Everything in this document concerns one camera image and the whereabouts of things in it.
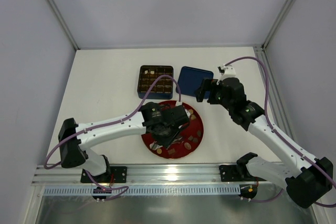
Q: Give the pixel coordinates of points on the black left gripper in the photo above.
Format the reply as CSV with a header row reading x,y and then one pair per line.
x,y
172,135

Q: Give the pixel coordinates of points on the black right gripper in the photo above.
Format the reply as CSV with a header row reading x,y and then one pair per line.
x,y
207,89

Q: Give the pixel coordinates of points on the metal serving tongs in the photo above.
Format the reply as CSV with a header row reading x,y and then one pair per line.
x,y
155,145

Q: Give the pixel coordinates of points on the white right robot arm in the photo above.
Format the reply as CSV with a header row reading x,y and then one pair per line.
x,y
304,177

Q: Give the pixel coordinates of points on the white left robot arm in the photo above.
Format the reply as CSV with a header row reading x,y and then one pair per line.
x,y
77,140

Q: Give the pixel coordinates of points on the brown square chocolate front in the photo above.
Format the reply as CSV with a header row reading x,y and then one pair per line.
x,y
171,151

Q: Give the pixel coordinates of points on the caramel oval chocolate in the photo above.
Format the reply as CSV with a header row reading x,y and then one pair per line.
x,y
187,146

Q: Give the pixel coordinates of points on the blue tin lid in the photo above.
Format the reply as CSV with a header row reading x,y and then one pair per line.
x,y
190,79

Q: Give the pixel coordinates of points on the red round lacquer tray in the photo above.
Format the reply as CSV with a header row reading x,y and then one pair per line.
x,y
188,135

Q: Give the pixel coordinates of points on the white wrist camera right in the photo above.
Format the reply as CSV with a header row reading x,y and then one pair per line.
x,y
226,72

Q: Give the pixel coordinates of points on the aluminium mounting rail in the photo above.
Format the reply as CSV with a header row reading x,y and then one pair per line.
x,y
138,174

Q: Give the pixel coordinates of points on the slotted cable duct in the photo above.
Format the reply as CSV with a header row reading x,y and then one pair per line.
x,y
144,190

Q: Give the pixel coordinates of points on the right aluminium frame post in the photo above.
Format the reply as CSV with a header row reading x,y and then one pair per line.
x,y
285,9

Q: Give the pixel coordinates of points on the aluminium frame post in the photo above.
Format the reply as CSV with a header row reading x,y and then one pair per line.
x,y
285,9
57,14

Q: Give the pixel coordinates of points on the left aluminium frame post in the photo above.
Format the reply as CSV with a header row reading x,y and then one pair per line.
x,y
57,14

